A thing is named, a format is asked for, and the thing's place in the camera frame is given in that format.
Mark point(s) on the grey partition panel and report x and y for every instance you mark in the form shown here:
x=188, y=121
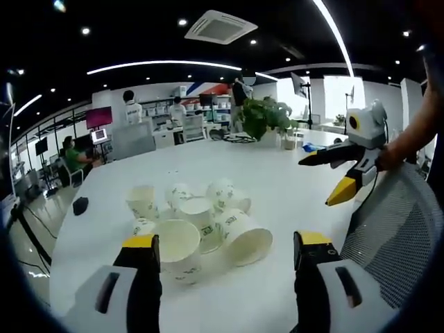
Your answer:
x=133, y=140

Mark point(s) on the white table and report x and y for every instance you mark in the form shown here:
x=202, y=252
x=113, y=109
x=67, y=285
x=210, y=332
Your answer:
x=243, y=166

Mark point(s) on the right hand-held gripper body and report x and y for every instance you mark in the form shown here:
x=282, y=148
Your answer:
x=369, y=130

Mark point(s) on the white office chair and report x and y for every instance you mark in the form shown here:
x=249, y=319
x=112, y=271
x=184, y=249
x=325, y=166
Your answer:
x=71, y=175

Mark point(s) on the curved ceiling light strip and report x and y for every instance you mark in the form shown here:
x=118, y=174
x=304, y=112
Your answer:
x=163, y=64

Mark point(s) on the pile of white paper cups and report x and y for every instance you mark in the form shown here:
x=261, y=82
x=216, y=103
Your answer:
x=180, y=243

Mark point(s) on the small black object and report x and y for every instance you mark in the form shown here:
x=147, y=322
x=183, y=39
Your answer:
x=80, y=205

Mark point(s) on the person's right hand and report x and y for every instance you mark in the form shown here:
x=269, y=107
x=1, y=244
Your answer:
x=390, y=156

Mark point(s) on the small monitor on stand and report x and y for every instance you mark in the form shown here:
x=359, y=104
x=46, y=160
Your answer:
x=98, y=135

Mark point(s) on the green potted plant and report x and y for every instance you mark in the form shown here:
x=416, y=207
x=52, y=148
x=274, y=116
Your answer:
x=265, y=116

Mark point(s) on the pink screen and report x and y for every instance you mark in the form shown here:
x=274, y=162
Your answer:
x=99, y=117

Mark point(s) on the blue packet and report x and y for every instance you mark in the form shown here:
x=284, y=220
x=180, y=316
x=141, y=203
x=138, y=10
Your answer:
x=309, y=147

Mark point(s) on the monitor on black stand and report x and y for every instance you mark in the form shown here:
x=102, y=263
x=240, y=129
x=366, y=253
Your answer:
x=300, y=85

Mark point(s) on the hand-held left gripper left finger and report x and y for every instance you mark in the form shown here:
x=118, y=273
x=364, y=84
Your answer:
x=114, y=298

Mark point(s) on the long ceiling light strip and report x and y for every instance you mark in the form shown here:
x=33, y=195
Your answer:
x=338, y=38

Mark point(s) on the ceiling air conditioner vent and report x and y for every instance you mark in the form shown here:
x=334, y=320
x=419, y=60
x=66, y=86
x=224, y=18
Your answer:
x=221, y=27

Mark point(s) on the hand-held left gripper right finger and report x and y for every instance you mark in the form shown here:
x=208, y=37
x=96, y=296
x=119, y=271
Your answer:
x=333, y=295

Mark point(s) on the grey mesh office chair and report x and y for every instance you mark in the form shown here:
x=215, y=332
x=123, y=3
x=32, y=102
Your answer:
x=399, y=225

